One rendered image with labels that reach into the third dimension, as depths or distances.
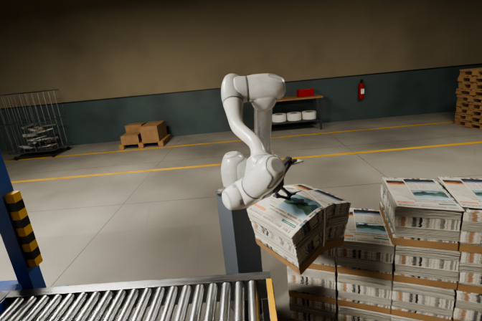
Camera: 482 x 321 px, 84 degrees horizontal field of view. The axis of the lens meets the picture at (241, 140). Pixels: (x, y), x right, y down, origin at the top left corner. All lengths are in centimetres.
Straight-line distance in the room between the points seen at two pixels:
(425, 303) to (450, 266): 26
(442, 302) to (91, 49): 878
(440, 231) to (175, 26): 757
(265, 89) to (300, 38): 685
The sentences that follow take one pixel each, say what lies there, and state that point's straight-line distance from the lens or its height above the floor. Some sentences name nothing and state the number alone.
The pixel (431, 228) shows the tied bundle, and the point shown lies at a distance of 170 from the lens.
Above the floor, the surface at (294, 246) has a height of 109.
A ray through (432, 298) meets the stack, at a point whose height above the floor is 54.
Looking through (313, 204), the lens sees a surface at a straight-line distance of 127.
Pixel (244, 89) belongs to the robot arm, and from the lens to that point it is 133.
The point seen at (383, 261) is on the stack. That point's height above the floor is 72.
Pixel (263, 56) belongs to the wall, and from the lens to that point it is 798.
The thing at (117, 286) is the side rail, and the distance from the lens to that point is 166.
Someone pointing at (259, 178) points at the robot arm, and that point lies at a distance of 90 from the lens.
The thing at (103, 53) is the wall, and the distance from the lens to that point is 887.
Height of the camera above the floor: 180
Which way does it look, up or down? 15 degrees down
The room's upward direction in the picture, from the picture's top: 5 degrees counter-clockwise
